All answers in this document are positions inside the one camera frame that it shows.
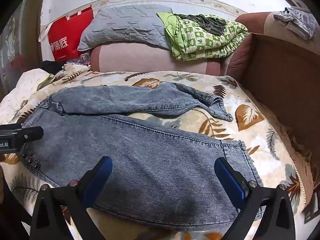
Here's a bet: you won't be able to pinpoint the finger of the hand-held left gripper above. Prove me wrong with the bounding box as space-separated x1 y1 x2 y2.
0 123 44 142

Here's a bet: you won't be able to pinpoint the grey quilted pillow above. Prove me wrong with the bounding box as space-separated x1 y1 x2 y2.
77 4 173 52

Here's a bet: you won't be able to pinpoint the dark cloth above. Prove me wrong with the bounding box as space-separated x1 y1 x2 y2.
37 60 66 77

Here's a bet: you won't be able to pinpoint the blue denim pants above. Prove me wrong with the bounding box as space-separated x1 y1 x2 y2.
17 82 264 230

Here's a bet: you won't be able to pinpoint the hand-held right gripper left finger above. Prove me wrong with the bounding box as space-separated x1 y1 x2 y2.
30 156 113 240

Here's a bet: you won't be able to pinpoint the leaf print blanket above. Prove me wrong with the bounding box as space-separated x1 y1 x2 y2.
0 64 313 240

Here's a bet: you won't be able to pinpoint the colourful small packets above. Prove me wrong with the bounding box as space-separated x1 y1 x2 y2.
66 52 92 67

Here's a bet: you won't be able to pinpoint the red paper bag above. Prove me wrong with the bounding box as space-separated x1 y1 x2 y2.
37 6 94 62

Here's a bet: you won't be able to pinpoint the white quilted cloth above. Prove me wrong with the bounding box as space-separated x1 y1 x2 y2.
0 69 54 120

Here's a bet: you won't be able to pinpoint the pink and brown sofa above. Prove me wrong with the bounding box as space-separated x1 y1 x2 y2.
90 11 320 205

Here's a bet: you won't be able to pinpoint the dark green garment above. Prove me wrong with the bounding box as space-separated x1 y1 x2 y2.
176 14 228 36

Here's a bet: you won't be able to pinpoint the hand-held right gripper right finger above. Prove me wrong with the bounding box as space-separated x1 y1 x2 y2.
214 157 297 240

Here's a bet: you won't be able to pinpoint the grey crumpled cloth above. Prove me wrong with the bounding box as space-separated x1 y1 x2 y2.
273 7 317 40

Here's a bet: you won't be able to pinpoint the green patterned quilt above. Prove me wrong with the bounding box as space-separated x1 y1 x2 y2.
156 12 248 61

